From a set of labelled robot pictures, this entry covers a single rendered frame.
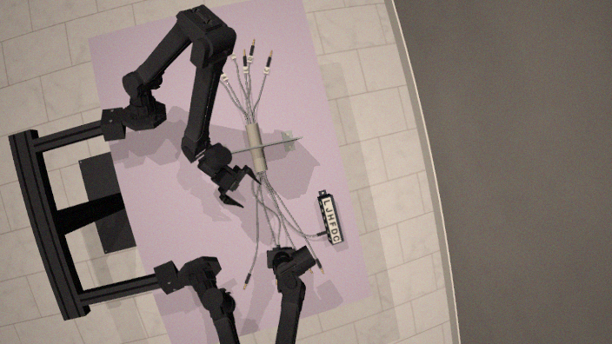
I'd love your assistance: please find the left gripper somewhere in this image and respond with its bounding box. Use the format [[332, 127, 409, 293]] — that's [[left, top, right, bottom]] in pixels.
[[211, 165, 261, 208]]

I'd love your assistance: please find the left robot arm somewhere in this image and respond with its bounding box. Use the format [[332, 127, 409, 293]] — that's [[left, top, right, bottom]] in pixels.
[[122, 4, 240, 191]]

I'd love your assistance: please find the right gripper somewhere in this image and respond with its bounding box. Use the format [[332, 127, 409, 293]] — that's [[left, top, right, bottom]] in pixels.
[[267, 247, 296, 268]]

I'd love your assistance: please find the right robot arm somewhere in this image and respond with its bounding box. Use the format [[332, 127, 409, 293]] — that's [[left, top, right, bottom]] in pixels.
[[185, 246, 316, 344]]

